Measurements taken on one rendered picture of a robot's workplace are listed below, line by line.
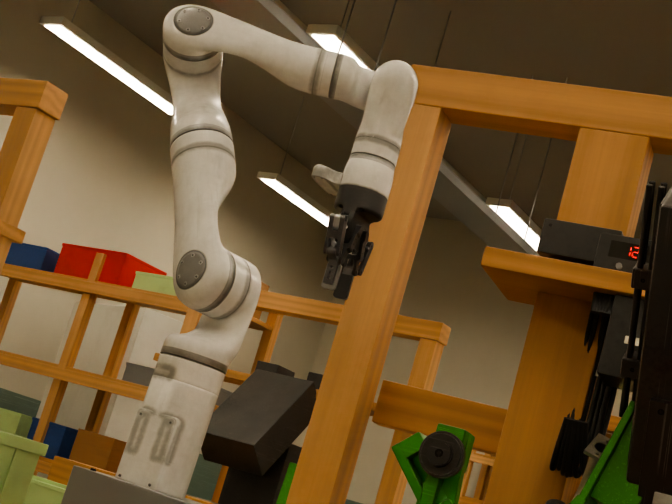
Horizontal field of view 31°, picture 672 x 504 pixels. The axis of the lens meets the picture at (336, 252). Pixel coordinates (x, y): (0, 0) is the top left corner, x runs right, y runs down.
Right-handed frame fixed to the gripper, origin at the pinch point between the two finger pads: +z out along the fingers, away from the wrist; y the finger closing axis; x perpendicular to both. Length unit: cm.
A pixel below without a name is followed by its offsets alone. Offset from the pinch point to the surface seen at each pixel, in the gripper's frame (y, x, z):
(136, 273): 496, 349, -82
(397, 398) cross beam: 74, 12, 6
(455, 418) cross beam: 74, -1, 7
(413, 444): 31.2, -7.8, 17.3
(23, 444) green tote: -9, 36, 35
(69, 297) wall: 728, 554, -89
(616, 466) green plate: 29, -41, 13
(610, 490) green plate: 29, -40, 17
